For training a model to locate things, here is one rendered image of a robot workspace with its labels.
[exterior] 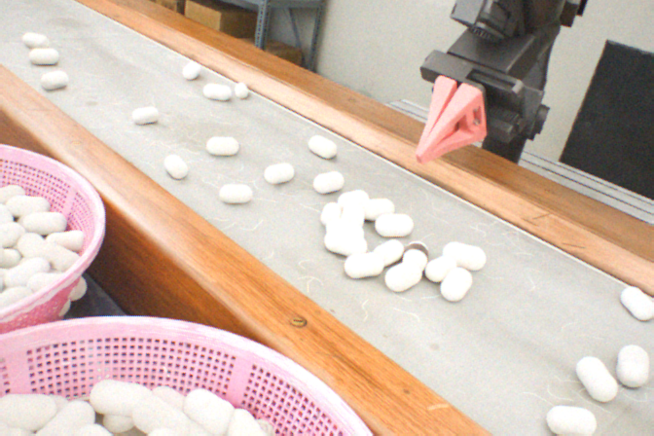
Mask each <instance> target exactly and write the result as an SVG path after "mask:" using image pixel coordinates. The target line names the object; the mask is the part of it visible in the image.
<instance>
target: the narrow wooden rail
mask: <svg viewBox="0 0 654 436"><path fill-rule="evenodd" d="M0 144H1V145H7V146H11V147H16V148H20V149H23V150H26V151H30V152H33V153H36V154H39V155H42V156H45V157H48V158H50V159H52V160H55V161H57V162H59V163H61V164H64V165H66V166H68V167H69V168H71V169H73V170H74V171H76V172H77V173H79V174H80V175H81V176H82V177H84V178H85V179H86V180H87V181H88V182H89V183H90V184H91V185H92V186H93V187H94V189H95V190H96V192H97V193H98V195H99V197H100V199H101V201H102V203H103V206H104V210H105V234H104V238H103V241H102V244H101V246H100V248H99V251H98V252H97V254H96V256H95V257H94V259H93V260H92V262H91V263H90V265H89V266H88V267H87V268H86V269H85V272H86V273H87V274H88V275H89V276H90V277H91V279H92V280H93V281H94V282H95V283H96V284H97V285H98V286H99V287H100V288H101V289H102V290H103V291H104V292H105V293H106V294H107V295H108V296H109V297H110V298H111V299H112V301H113V302H114V303H115V304H116V305H117V306H118V307H119V308H120V309H121V310H122V311H123V312H124V313H125V314H126V315H127V316H142V317H156V318H165V319H173V320H180V321H186V322H191V323H196V324H200V325H204V326H208V327H212V328H216V329H219V330H223V331H226V332H230V333H232V334H235V335H238V336H241V337H244V338H245V339H248V340H250V341H253V342H255V343H258V344H260V345H263V346H265V347H267V348H269V349H272V350H274V351H276V352H277V353H279V354H281V355H283V356H285V357H287V358H288V359H290V360H292V361H293V362H295V363H296V364H298V365H300V366H301V367H303V368H304V369H306V370H307V371H308V372H310V373H311V374H313V375H314V376H316V377H317V378H318V379H319V380H321V381H322V382H323V383H325V384H326V385H327V386H328V387H330V388H331V389H332V390H333V391H334V392H335V393H336V394H337V395H338V396H339V397H341V398H342V399H343V400H344V401H345V402H346V403H347V404H348V406H349V407H350V408H351V409H352V410H353V411H354V412H355V413H356V414H357V415H358V417H359V418H360V419H361V420H362V421H363V422H364V424H365V425H366V426H367V428H368V429H369V430H370V432H371V433H372V434H373V436H494V435H492V434H491V433H490V432H488V431H487V430H486V429H485V428H484V427H483V426H481V425H480V424H479V423H477V422H476V421H474V420H473V419H472V418H470V417H469V416H467V415H466V414H465V413H463V412H462V411H461V410H459V409H458V408H457V407H455V406H454V405H453V404H451V403H450V402H449V401H447V400H446V399H445V398H443V397H442V396H440V395H439V394H438V393H436V392H435V391H434V390H432V389H431V388H430V387H428V386H427V385H426V384H424V383H423V382H422V381H420V380H419V379H417V378H416V377H415V376H413V375H412V374H411V373H409V372H408V371H407V370H405V369H404V368H403V367H401V366H400V365H399V364H397V363H396V362H394V361H393V360H392V359H390V358H389V357H388V356H386V355H385V354H384V353H382V352H381V351H380V350H378V349H377V348H376V347H374V346H373V345H371V344H370V343H369V342H367V341H366V340H365V339H363V338H362V337H361V336H359V335H358V334H357V333H355V332H354V331H353V330H351V329H350V328H349V327H347V326H346V325H345V324H343V323H342V321H340V320H339V319H338V318H336V317H335V316H334V315H332V314H331V313H330V312H328V311H327V310H326V309H324V308H323V307H321V306H320V305H319V304H317V303H316V302H315V301H313V300H312V299H311V298H309V297H308V296H307V295H305V294H304V293H303V292H301V291H300V290H299V289H297V288H296V287H295V286H293V285H292V284H291V283H289V282H288V281H287V280H285V279H284V278H283V277H281V276H280V275H279V274H277V273H276V272H274V271H273V270H272V269H270V268H269V267H268V266H266V265H265V264H264V263H262V262H261V261H260V260H258V259H257V258H256V257H254V256H253V255H252V254H250V253H249V252H248V251H247V250H245V249H244V248H243V247H241V246H240V245H239V244H237V243H236V242H235V241H233V240H232V239H231V238H229V237H228V236H226V235H225V234H224V233H222V232H221V231H220V230H218V229H217V228H216V227H214V226H213V225H212V224H210V223H209V222H208V221H206V220H205V219H204V218H202V217H201V216H200V215H199V214H197V213H196V211H194V210H193V209H192V208H190V207H189V206H188V205H186V204H185V203H184V202H182V201H181V200H179V199H178V198H177V197H175V196H174V195H173V194H171V193H170V192H169V191H168V190H166V189H165V188H164V187H162V186H161V185H160V184H158V183H157V182H156V181H154V180H153V179H152V178H150V177H149V176H148V175H146V174H145V173H144V172H142V171H141V170H140V169H139V168H137V167H136V166H135V165H133V164H132V163H130V162H129V161H128V160H126V159H125V158H124V157H122V156H121V155H120V154H118V153H117V152H116V151H115V150H113V149H112V148H111V147H109V146H108V145H107V144H105V143H104V142H103V141H101V140H100V139H99V138H97V137H96V136H95V135H94V134H92V133H91V132H90V131H88V130H87V129H86V128H84V127H83V126H81V125H80V124H79V123H78V122H76V121H75V120H74V119H72V118H71V117H70V116H68V115H67V114H66V113H64V112H63V111H62V110H60V109H59V108H58V107H57V106H55V105H54V104H53V103H51V102H50V101H49V100H48V99H47V98H46V97H44V96H43V95H42V94H41V93H39V92H37V91H36V90H34V89H33V88H31V87H30V86H29V85H27V84H26V83H25V82H24V81H23V80H22V79H21V78H19V77H18V76H17V75H15V74H14V73H13V72H12V71H10V70H9V69H8V68H6V67H5V66H4V65H2V64H1V63H0Z"/></svg>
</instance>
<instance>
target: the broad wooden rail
mask: <svg viewBox="0 0 654 436"><path fill-rule="evenodd" d="M74 1H76V2H78V3H80V4H82V5H84V6H86V7H88V8H90V9H92V10H94V11H96V12H98V13H100V14H102V15H104V16H106V17H108V18H110V19H112V20H113V21H115V22H117V23H119V24H121V25H123V26H125V27H127V28H129V29H131V30H133V31H135V32H137V33H139V34H141V35H143V36H145V37H147V38H149V39H151V40H153V41H155V42H157V43H159V44H161V45H163V46H165V47H166V48H168V49H170V50H172V51H174V52H176V53H178V54H180V55H183V56H185V57H186V58H188V59H190V60H192V61H194V62H196V63H198V64H200V65H202V66H204V67H206V68H208V69H210V70H212V71H213V72H215V73H217V74H219V75H221V76H223V77H225V78H227V79H229V80H231V81H233V82H235V83H237V84H238V83H244V84H245V85H246V86H247V88H248V89H249V90H251V91H254V92H255V93H257V94H259V95H261V96H263V97H264V98H266V99H268V100H270V101H272V102H274V103H276V104H278V105H280V106H282V107H284V108H286V109H288V110H290V111H292V112H294V113H295V114H297V115H299V116H301V117H303V118H305V119H307V120H309V121H311V122H313V123H315V124H317V125H319V126H321V127H324V128H326V129H328V130H330V131H332V132H333V133H335V134H337V135H338V136H340V137H342V138H344V139H346V140H348V141H350V142H352V143H354V144H356V145H358V146H360V147H362V148H364V149H366V150H368V151H369V152H371V153H373V154H375V155H377V156H379V157H381V158H383V159H385V160H387V161H389V162H391V163H393V164H396V165H398V166H400V167H401V168H403V169H405V170H407V171H409V172H411V173H412V174H414V175H416V176H418V177H420V178H422V179H424V180H426V181H428V182H430V183H432V184H433V185H435V186H437V187H439V188H441V189H443V190H445V191H447V192H449V193H451V194H453V195H455V196H457V197H459V198H461V199H463V200H465V201H467V202H469V203H471V204H473V205H475V206H477V207H479V208H481V209H483V210H485V211H486V212H488V213H490V214H492V215H493V216H495V217H497V218H499V219H501V220H503V221H505V222H507V223H509V224H511V225H513V226H515V227H517V228H519V229H520V230H522V231H524V232H526V233H528V234H530V235H532V236H535V237H537V238H539V239H541V240H543V241H545V242H547V243H548V244H550V245H552V246H554V247H556V248H558V249H560V250H561V251H563V252H565V253H567V254H569V255H571V256H573V257H574V258H576V259H578V260H580V261H582V262H584V263H586V264H588V265H590V266H592V267H594V268H596V269H598V270H600V271H601V272H603V273H606V274H608V275H610V276H612V277H614V278H616V279H618V280H620V281H622V282H624V283H625V284H627V285H629V286H631V287H636V288H638V289H639V290H641V292H642V293H644V294H646V295H648V296H649V297H651V298H653V299H654V227H653V226H651V225H649V224H646V223H644V222H642V221H640V220H638V219H636V218H634V217H632V216H630V215H628V214H625V213H623V212H621V211H619V210H617V209H615V208H612V207H610V206H608V205H606V204H604V203H601V202H599V201H597V200H594V199H591V198H589V197H587V196H585V195H583V194H580V193H578V192H576V191H574V190H572V189H569V188H567V187H566V186H564V185H562V184H559V183H557V182H555V181H553V180H551V179H548V178H546V177H544V176H542V175H540V174H537V173H535V172H533V171H531V170H529V169H526V168H524V167H522V166H520V165H518V164H515V163H512V162H510V161H507V160H505V159H503V158H501V157H499V156H497V155H495V154H493V153H491V152H489V151H486V150H484V149H482V148H480V147H477V146H475V145H473V144H469V145H466V146H463V147H460V148H457V149H454V150H451V151H449V152H447V153H445V154H443V155H441V156H439V157H438V158H436V159H434V160H432V161H430V162H428V163H425V164H420V163H418V161H417V158H416V150H417V147H418V144H419V142H420V139H421V136H422V134H423V131H424V129H425V126H426V123H424V122H422V121H419V120H417V119H415V118H413V117H411V116H408V115H406V114H404V113H402V112H399V111H397V110H395V109H393V108H390V107H388V106H386V105H384V104H382V103H379V102H377V101H376V100H374V99H371V98H369V97H367V96H365V95H362V94H360V93H358V92H356V91H352V90H350V89H348V88H346V87H343V86H341V85H339V84H337V83H334V82H332V81H330V80H328V79H325V78H323V77H321V76H319V75H316V74H314V73H312V72H310V71H307V70H306V69H304V68H302V67H299V66H297V65H295V64H293V63H290V62H288V61H286V60H284V59H281V58H279V57H277V56H275V55H272V54H269V53H267V52H264V51H262V50H260V49H258V48H255V47H253V46H251V45H249V44H246V43H244V42H242V41H240V40H238V39H236V38H234V37H231V36H229V35H227V34H225V33H222V32H220V31H218V30H216V29H213V28H211V27H209V26H207V25H204V24H202V23H200V22H198V21H195V20H193V19H191V18H187V17H185V16H183V15H180V14H178V13H176V12H174V11H171V10H170V9H168V8H165V7H163V6H161V5H159V4H156V3H154V2H152V1H150V0H74Z"/></svg>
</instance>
